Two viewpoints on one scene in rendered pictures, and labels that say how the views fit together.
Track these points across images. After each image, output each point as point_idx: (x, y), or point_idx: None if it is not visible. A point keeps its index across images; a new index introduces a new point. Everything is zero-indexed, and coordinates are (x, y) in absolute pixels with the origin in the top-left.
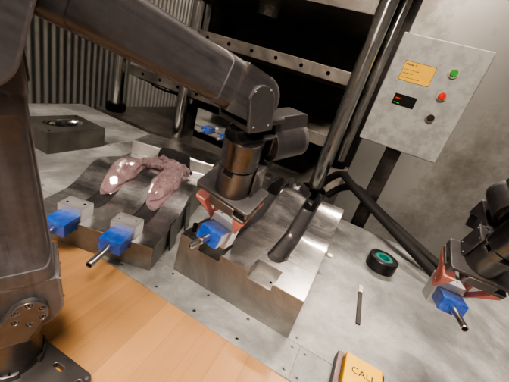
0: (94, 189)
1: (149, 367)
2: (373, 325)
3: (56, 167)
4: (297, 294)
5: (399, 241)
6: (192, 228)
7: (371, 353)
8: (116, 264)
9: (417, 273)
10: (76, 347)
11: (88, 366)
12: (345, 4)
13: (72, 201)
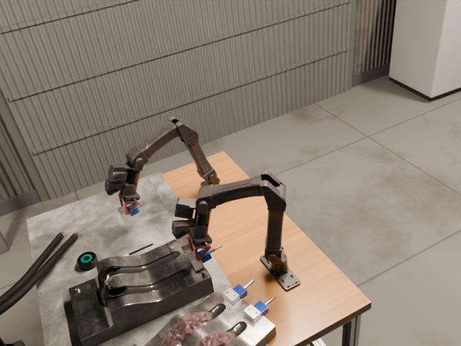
0: (237, 339)
1: (243, 257)
2: (146, 241)
3: None
4: (186, 237)
5: (57, 259)
6: (203, 279)
7: (162, 235)
8: None
9: (67, 253)
10: (262, 269)
11: (260, 263)
12: None
13: (254, 312)
